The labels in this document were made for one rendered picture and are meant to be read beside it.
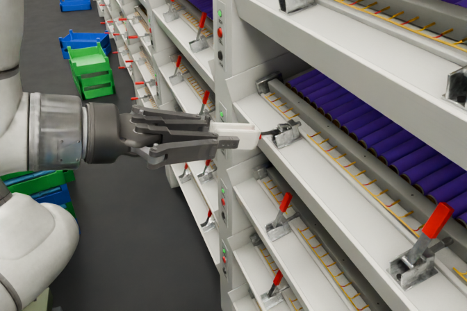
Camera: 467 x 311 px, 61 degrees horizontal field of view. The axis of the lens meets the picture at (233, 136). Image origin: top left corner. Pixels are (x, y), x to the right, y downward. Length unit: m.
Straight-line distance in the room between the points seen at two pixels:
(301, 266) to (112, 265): 0.89
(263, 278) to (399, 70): 0.65
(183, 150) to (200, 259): 0.97
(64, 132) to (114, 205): 1.24
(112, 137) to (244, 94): 0.33
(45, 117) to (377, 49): 0.35
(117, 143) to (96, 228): 1.15
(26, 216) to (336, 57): 0.72
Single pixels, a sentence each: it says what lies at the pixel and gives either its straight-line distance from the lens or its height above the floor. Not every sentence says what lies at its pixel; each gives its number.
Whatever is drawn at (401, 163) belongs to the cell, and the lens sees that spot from 0.53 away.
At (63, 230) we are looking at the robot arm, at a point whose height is 0.44.
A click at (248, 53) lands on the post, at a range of 0.71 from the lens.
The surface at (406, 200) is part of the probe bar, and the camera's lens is 0.49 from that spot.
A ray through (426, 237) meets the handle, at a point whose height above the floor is 0.81.
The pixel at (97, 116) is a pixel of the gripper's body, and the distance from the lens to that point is 0.48.
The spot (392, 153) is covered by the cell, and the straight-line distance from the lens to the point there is 0.55.
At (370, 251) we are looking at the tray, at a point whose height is 0.75.
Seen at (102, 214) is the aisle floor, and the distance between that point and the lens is 1.66.
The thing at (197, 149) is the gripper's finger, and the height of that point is 0.81.
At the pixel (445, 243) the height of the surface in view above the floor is 0.79.
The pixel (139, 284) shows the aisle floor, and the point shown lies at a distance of 1.40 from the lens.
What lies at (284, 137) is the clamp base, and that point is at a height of 0.77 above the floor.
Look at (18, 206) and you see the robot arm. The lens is 0.95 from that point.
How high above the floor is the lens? 1.09
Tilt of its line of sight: 33 degrees down
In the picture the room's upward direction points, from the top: straight up
